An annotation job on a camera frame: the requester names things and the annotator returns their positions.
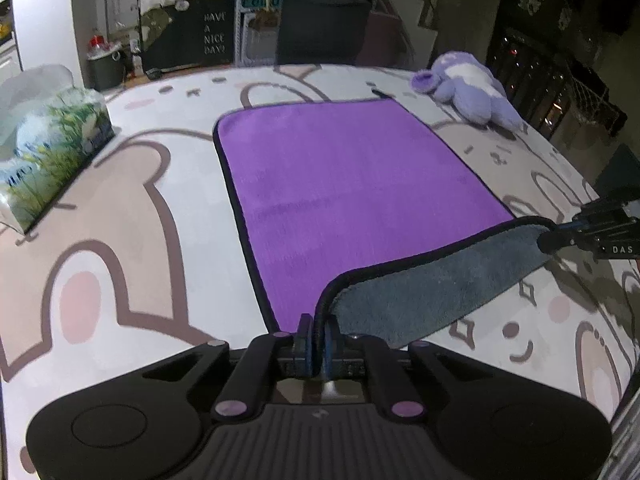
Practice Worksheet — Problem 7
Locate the bunny print tablecloth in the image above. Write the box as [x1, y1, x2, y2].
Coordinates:
[1, 65, 639, 479]

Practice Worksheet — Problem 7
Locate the purple and grey towel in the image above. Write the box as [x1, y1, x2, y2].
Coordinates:
[213, 99, 552, 348]

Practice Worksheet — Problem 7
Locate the maroon storage box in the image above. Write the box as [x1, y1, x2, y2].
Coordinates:
[356, 11, 413, 70]

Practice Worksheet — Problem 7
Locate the purple plush bunny toy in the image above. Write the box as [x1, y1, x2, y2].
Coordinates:
[410, 51, 524, 132]

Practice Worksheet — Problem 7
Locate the dark blue chair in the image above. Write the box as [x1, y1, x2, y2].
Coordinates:
[276, 0, 371, 65]

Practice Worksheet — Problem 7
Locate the floral tissue pack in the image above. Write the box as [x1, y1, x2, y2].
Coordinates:
[1, 64, 115, 234]

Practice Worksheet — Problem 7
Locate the poison sign crate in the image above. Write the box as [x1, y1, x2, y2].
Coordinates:
[234, 0, 282, 67]

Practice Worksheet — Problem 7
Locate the black have a nice day curtain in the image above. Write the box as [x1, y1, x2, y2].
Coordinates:
[140, 0, 235, 72]

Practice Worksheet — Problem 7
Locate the dark trash bin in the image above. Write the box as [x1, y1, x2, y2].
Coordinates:
[87, 34, 126, 91]

